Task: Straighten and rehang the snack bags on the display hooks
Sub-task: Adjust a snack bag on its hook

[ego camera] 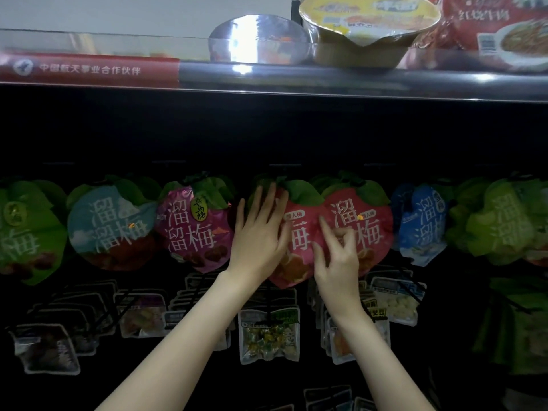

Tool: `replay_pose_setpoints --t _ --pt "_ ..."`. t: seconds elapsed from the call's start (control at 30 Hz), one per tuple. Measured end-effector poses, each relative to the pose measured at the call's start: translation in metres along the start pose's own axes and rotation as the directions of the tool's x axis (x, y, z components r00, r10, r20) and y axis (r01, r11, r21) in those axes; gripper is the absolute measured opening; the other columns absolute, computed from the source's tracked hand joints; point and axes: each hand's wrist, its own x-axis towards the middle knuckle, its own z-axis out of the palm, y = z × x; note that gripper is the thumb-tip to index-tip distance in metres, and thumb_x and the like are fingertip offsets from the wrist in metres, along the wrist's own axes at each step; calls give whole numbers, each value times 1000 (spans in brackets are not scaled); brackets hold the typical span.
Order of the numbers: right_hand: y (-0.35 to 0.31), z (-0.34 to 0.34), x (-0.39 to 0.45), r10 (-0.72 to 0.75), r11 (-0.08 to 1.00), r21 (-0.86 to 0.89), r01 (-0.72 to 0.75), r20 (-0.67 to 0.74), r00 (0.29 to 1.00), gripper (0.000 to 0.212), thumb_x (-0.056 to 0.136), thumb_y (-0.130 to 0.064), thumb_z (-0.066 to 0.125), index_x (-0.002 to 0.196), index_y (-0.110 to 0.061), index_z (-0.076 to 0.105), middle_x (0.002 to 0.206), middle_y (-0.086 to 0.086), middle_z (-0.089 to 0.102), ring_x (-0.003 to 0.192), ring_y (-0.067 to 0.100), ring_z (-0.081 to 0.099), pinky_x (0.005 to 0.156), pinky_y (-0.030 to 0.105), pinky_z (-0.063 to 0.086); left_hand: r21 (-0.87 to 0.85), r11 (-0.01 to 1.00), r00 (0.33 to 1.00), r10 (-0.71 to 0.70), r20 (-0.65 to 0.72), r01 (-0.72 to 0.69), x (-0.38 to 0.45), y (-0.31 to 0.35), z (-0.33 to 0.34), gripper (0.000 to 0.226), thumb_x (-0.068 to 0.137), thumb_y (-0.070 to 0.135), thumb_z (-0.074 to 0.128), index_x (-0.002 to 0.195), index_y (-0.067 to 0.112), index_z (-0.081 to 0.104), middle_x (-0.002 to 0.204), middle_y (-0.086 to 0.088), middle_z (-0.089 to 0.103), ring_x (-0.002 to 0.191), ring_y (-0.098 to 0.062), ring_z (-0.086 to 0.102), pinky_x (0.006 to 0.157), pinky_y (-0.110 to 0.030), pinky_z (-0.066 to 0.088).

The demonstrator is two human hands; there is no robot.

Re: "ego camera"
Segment person's left hand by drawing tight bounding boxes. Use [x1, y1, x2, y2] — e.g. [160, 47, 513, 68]
[227, 184, 292, 292]

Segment person's right hand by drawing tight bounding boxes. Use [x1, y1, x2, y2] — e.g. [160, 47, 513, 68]
[312, 216, 362, 320]

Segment small pink round snack bag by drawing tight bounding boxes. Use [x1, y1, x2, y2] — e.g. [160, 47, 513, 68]
[269, 179, 325, 289]

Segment clear white candy packets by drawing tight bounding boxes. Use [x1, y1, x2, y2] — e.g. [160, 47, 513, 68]
[308, 268, 428, 328]

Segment clear yellow-label candy bag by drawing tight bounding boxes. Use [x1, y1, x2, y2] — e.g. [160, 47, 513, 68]
[324, 316, 392, 365]

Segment clear green candy packets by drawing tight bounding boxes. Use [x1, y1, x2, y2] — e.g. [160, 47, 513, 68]
[240, 305, 303, 366]

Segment blue round snack bag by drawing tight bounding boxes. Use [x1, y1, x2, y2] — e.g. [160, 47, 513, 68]
[392, 184, 449, 266]

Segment row of small clear pouches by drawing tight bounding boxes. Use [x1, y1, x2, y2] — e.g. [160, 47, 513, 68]
[269, 385, 380, 411]

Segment clear mixed candy packets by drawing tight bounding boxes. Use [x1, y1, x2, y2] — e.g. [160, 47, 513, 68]
[115, 291, 168, 339]

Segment large teal round snack bag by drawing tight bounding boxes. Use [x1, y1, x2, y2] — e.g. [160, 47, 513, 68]
[67, 177, 161, 272]

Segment green snack pouch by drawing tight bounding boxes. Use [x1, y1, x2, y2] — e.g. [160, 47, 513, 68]
[475, 278, 548, 375]

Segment large green round snack bag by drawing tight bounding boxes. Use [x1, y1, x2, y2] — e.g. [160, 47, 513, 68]
[0, 179, 68, 286]

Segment person's left forearm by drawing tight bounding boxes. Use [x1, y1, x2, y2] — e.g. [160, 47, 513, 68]
[96, 269, 253, 411]

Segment person's right forearm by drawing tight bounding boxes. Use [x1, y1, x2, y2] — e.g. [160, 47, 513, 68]
[329, 304, 438, 411]

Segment yellow lidded bowl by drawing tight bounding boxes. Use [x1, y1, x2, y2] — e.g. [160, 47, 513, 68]
[298, 0, 442, 69]

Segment red noodle packet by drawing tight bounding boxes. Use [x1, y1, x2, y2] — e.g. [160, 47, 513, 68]
[420, 0, 548, 72]

